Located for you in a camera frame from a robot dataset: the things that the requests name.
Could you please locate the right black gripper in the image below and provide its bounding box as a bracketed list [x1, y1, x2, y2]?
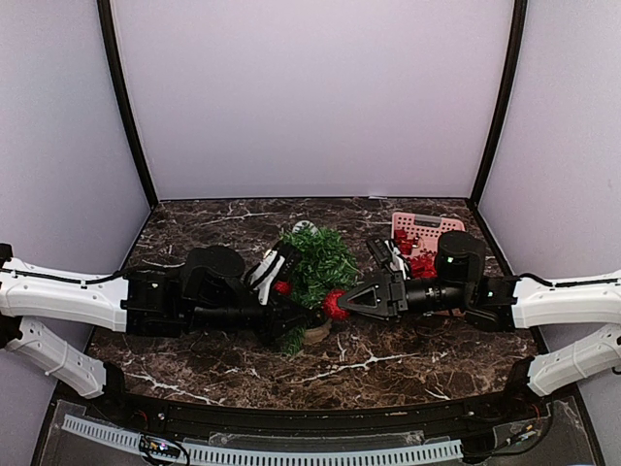
[338, 270, 472, 326]

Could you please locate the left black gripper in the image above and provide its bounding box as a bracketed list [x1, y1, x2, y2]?
[185, 288, 313, 349]

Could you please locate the small green christmas tree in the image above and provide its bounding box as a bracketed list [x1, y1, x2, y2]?
[277, 226, 360, 355]

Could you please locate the pink plastic basket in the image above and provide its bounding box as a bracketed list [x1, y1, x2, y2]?
[391, 212, 466, 252]

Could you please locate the white ball ornament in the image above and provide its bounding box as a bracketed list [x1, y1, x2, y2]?
[292, 220, 317, 235]

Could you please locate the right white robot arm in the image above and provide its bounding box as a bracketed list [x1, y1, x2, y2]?
[337, 230, 620, 421]

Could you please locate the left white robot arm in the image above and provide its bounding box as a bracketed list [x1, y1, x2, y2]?
[1, 242, 312, 423]

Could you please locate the red ball ornament cluster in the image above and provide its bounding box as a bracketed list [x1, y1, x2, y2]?
[393, 229, 437, 279]

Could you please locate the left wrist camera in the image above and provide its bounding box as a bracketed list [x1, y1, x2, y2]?
[245, 241, 302, 306]

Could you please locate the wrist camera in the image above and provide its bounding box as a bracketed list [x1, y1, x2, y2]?
[366, 237, 413, 280]
[245, 241, 302, 306]

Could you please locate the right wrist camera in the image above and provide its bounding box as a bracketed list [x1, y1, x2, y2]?
[366, 237, 413, 280]

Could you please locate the white perforated cable duct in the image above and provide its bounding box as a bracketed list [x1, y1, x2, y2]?
[60, 415, 465, 466]

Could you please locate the right black frame pole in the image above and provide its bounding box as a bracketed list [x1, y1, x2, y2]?
[469, 0, 528, 210]

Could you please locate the black frame pole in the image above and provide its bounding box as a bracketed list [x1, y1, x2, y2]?
[96, 0, 159, 210]
[469, 0, 528, 210]

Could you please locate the left black frame pole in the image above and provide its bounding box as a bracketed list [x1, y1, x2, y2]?
[96, 0, 159, 210]

